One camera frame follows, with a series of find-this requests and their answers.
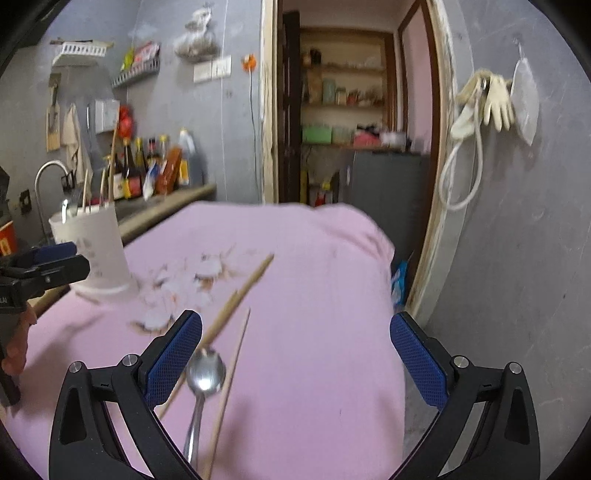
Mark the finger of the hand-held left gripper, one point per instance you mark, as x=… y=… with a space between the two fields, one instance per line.
x=60 y=270
x=55 y=250

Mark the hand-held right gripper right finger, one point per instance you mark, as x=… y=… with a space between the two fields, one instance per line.
x=418 y=360

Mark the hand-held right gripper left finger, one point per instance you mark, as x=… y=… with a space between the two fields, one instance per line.
x=173 y=357

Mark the metal spoon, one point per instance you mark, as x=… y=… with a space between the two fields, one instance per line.
x=205 y=371

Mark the cream plastic utensil holder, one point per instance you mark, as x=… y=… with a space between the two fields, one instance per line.
x=99 y=249

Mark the thin wooden chopstick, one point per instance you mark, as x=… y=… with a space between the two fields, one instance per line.
x=113 y=166
x=235 y=360
x=85 y=189
x=102 y=191

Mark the thick wooden chopstick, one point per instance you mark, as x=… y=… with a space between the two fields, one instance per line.
x=244 y=288

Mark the person's left hand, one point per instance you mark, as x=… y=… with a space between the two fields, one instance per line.
x=21 y=341

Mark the red container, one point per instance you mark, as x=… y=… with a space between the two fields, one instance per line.
x=7 y=240

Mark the white paper scraps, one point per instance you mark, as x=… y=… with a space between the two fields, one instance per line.
x=184 y=286

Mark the metal faucet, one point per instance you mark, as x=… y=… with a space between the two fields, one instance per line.
x=41 y=175

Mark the blue packet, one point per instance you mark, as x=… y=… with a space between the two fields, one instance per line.
x=399 y=282

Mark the pink blanket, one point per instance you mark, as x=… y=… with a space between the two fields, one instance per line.
x=323 y=323

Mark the beige hanging towel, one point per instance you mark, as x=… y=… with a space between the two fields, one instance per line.
x=74 y=138

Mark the wooden cutting board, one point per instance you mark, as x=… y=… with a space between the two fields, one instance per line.
x=53 y=124

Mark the orange package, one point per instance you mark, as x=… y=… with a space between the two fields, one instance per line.
x=168 y=170

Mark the white tissue box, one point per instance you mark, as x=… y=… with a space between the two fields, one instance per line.
x=107 y=115

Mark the red plastic bag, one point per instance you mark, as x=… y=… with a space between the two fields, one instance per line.
x=125 y=122

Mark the yellow cap sauce bottle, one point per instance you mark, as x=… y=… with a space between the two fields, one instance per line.
x=162 y=146

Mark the grey appliance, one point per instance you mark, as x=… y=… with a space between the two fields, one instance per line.
x=388 y=203

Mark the green yellow packet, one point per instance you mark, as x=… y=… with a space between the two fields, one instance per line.
x=128 y=60

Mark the red snack packet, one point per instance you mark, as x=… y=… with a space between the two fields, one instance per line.
x=147 y=51

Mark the white pot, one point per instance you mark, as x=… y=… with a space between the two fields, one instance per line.
x=392 y=137

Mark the black range hood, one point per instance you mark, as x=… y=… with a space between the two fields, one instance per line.
x=37 y=23

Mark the green box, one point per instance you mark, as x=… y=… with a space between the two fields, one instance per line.
x=317 y=134

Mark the hanging clear plastic bag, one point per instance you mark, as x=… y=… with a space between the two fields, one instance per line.
x=196 y=41

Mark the cream rubber gloves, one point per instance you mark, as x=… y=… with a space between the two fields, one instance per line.
x=498 y=104

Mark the green canister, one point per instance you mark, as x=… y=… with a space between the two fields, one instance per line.
x=328 y=91

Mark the white mesh bag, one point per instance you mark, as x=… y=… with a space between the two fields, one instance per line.
x=526 y=97

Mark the wooden storage shelf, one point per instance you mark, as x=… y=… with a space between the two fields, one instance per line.
x=351 y=64

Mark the black wall outlet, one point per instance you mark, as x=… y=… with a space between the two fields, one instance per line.
x=67 y=181

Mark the grey wall shelf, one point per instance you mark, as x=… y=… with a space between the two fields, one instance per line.
x=136 y=74

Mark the white wall basket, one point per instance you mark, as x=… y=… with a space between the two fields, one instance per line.
x=78 y=50

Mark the white wall socket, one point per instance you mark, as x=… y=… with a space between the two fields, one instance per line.
x=212 y=69

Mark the wooden door frame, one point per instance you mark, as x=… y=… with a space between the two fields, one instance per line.
x=268 y=115

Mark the orange wall hook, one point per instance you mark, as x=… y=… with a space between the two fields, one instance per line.
x=250 y=62

